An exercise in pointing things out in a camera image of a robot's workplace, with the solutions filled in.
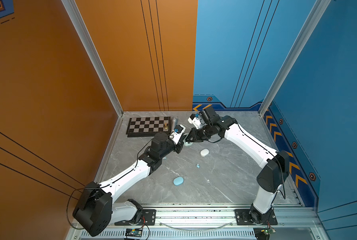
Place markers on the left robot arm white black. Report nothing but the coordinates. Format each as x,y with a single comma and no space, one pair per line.
97,206

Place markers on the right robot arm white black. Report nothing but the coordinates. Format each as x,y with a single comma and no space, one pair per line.
274,165

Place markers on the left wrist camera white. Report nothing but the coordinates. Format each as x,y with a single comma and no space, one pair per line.
177,133

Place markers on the aluminium front rail frame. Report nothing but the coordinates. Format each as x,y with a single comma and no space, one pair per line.
217,222

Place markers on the left green circuit board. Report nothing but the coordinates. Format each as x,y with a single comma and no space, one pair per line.
133,234

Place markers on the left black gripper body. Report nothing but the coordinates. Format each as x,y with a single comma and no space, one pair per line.
178,147

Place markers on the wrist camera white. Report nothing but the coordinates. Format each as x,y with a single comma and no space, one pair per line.
196,120
177,133

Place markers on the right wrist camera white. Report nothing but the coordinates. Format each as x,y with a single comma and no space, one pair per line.
196,120

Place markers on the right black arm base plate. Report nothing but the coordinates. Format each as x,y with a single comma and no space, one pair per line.
244,216

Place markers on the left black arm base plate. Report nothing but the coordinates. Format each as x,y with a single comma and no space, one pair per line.
148,217

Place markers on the green circuit board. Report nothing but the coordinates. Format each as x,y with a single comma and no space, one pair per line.
133,234
268,231

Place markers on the blue earbud charging case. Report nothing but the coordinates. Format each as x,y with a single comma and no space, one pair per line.
178,181

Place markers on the white earbud charging case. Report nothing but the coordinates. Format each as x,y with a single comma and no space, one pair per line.
204,152

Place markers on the black white chessboard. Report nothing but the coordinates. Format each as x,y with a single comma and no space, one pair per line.
147,126

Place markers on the right aluminium corner post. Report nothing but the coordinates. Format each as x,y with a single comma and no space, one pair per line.
302,38

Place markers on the left aluminium corner post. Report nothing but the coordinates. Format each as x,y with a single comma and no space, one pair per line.
88,44

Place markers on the aluminium corner post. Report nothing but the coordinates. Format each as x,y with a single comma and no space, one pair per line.
88,44
302,38

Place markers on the green earbud charging case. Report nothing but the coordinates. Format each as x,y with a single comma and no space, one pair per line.
187,144

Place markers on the silver microphone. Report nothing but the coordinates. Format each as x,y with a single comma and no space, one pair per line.
174,121

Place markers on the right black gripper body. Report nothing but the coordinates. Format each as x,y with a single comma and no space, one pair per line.
200,134

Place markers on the right green circuit board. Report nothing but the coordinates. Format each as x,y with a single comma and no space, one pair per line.
268,231

